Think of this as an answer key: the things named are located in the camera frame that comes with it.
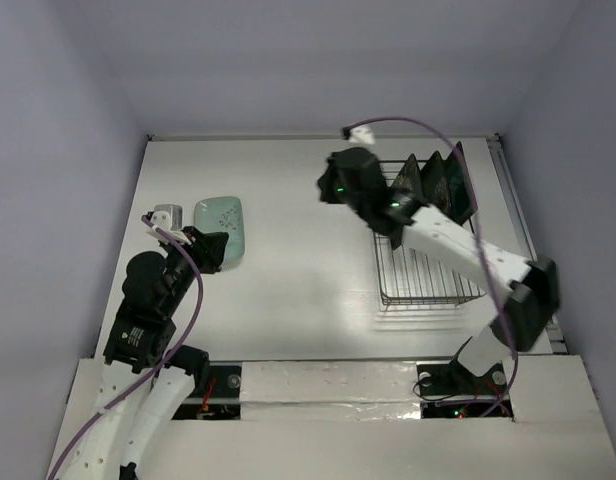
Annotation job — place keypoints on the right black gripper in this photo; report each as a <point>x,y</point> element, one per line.
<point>329,181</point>

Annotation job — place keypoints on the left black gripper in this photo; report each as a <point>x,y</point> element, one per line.
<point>210,246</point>

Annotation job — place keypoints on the light green plate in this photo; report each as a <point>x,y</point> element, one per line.
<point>223,214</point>

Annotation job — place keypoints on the black floral square plate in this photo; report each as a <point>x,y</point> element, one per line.
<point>405,182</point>

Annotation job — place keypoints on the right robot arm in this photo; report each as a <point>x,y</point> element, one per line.
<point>525,292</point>

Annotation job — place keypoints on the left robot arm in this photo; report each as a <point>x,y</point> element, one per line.
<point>146,372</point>

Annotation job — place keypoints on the dark green square plate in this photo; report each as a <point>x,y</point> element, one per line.
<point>460,209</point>

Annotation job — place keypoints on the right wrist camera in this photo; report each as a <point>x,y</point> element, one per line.
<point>362,135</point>

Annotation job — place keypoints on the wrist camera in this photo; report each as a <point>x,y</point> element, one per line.
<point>362,135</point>
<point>166,217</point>

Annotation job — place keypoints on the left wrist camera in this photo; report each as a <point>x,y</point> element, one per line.
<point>166,217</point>

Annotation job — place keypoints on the wire dish rack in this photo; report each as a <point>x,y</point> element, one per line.
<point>408,279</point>

